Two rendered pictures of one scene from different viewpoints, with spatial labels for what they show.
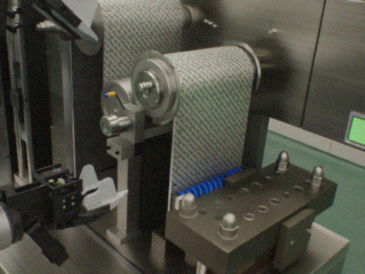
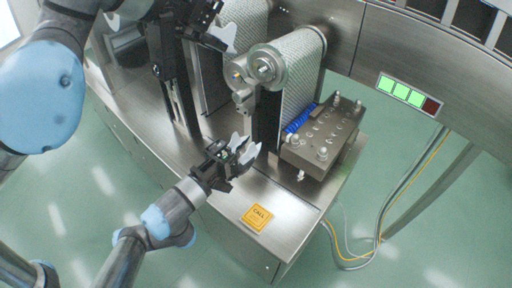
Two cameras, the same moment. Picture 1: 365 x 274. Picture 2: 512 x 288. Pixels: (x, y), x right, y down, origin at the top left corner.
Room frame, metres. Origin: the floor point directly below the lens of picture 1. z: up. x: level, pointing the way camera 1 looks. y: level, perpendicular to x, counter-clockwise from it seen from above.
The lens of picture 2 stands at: (0.24, 0.15, 1.56)
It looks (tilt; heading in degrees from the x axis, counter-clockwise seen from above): 47 degrees down; 355
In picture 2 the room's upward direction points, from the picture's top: straight up
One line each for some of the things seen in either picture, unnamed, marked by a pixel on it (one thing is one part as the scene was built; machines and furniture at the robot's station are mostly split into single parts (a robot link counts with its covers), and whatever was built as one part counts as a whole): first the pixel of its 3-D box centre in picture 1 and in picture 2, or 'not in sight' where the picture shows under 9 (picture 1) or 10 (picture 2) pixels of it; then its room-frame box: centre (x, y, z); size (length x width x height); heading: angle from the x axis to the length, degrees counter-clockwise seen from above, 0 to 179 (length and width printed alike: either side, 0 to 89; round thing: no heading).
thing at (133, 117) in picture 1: (124, 175); (248, 122); (0.80, 0.12, 1.05); 0.06 x 0.05 x 0.31; 136
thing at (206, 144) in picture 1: (211, 146); (300, 96); (0.85, -0.06, 1.11); 0.23 x 0.01 x 0.18; 136
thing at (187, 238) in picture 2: not in sight; (173, 231); (0.45, 0.34, 1.01); 0.11 x 0.08 x 0.11; 104
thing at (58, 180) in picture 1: (42, 204); (215, 168); (0.57, 0.22, 1.12); 0.12 x 0.08 x 0.09; 136
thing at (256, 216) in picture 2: not in sight; (257, 216); (0.53, 0.12, 0.91); 0.07 x 0.07 x 0.02; 46
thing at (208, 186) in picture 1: (213, 185); (302, 118); (0.84, -0.08, 1.03); 0.21 x 0.04 x 0.03; 136
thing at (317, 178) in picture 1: (318, 174); (358, 104); (0.88, -0.32, 1.05); 0.04 x 0.04 x 0.04
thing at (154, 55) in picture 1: (154, 88); (266, 68); (0.81, 0.06, 1.25); 0.15 x 0.01 x 0.15; 46
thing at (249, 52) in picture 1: (234, 72); (308, 44); (0.99, -0.11, 1.25); 0.15 x 0.01 x 0.15; 46
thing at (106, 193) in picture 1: (107, 192); (251, 150); (0.63, 0.12, 1.12); 0.09 x 0.03 x 0.06; 127
